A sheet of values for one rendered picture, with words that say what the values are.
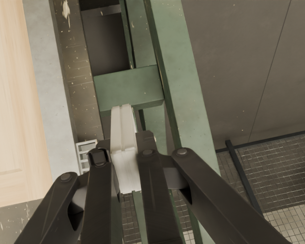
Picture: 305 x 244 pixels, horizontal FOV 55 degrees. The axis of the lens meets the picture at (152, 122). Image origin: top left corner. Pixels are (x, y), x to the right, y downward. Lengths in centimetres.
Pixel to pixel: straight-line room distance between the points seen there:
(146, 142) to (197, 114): 37
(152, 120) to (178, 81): 72
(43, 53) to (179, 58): 26
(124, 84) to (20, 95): 21
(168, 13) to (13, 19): 31
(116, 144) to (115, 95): 46
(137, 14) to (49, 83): 42
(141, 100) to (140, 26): 36
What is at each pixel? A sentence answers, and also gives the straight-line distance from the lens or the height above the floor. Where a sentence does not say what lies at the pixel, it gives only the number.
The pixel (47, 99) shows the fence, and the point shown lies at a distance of 58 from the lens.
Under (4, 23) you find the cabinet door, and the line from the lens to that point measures 68.
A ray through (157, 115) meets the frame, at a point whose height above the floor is 79.
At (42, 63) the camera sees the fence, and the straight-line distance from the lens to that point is 60.
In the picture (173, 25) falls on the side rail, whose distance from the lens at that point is 59.
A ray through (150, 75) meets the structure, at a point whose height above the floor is 110.
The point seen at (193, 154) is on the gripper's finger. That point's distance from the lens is 15.
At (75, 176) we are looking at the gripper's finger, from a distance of 16.
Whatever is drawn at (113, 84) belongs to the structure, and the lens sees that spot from 64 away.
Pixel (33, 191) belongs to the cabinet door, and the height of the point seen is 129.
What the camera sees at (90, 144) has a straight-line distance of 59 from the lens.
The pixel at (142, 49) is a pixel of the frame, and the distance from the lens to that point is 99.
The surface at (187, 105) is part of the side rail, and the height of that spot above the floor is 122.
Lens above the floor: 157
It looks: 38 degrees down
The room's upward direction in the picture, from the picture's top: 166 degrees clockwise
